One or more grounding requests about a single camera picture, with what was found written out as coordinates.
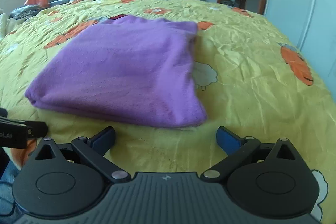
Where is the purple sweater red collar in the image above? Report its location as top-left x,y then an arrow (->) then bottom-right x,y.
25,15 -> 207,128

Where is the dark patterned clothes heap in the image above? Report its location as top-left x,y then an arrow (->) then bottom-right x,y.
9,5 -> 47,20

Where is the yellow floral bed sheet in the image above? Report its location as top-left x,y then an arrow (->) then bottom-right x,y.
1,0 -> 335,223

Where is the white quilted jacket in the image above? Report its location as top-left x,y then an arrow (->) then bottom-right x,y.
0,11 -> 17,40

